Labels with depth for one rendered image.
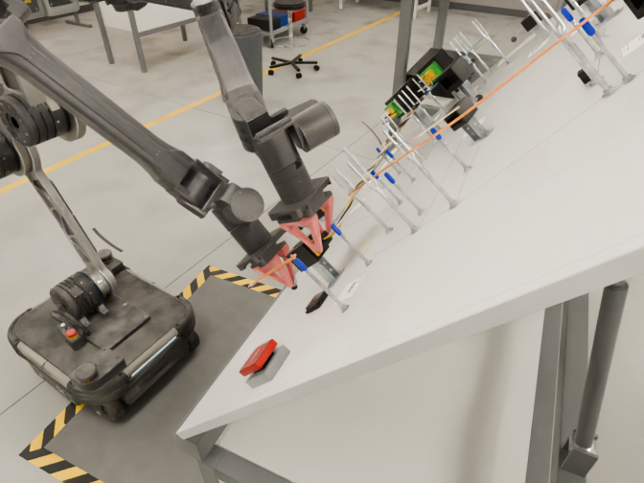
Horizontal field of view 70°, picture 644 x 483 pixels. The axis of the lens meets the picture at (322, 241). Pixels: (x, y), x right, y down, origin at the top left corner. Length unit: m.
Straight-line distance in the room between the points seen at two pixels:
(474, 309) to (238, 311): 1.95
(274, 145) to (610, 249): 0.46
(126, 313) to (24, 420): 0.54
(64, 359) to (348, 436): 1.31
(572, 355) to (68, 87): 0.92
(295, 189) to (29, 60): 0.41
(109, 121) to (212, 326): 1.59
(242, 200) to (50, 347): 1.45
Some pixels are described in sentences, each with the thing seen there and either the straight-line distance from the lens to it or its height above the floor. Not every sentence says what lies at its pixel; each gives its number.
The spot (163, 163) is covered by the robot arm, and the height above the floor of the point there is 1.29.
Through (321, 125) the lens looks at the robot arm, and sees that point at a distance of 0.70.
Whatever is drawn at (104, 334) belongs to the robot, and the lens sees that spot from 2.01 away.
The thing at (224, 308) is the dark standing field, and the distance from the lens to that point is 2.32.
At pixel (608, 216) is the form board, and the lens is 0.39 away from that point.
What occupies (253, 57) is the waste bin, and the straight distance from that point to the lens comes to 4.36.
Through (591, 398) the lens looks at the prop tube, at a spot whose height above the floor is 1.15.
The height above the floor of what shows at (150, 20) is 0.48.
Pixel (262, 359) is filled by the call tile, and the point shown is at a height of 1.12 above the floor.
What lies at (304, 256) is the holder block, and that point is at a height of 1.15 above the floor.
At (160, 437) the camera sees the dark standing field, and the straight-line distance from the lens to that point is 1.97.
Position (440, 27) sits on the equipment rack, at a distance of 2.16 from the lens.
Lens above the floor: 1.65
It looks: 38 degrees down
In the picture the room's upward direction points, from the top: straight up
